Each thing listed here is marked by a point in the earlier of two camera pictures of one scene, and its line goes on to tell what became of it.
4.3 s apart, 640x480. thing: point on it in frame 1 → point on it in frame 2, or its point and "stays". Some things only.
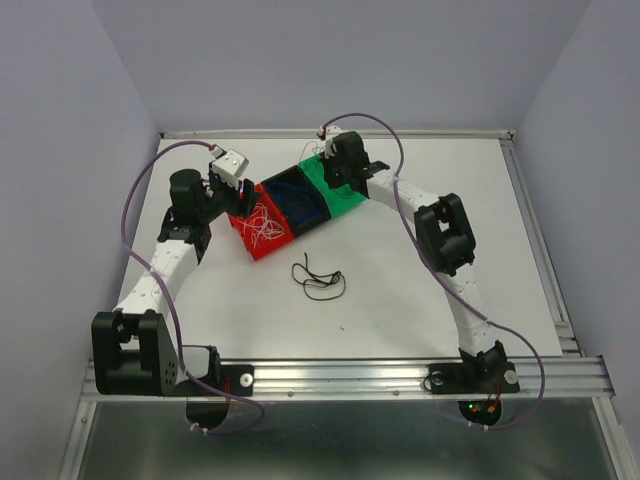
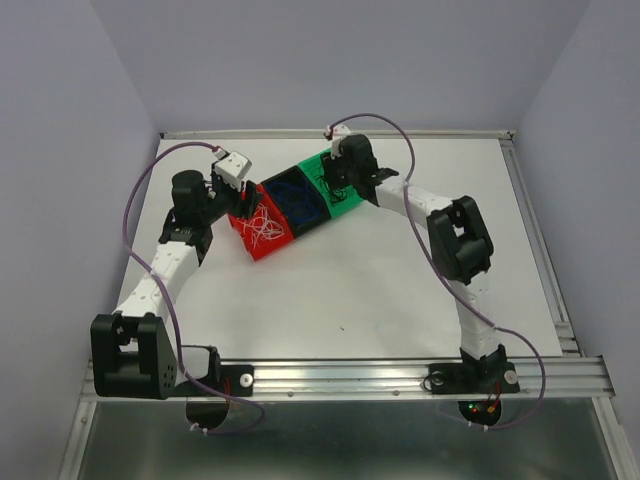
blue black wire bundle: (316, 284) → (335, 195)
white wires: (259, 226) stays
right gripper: (332, 182) stays
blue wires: (300, 205) stays
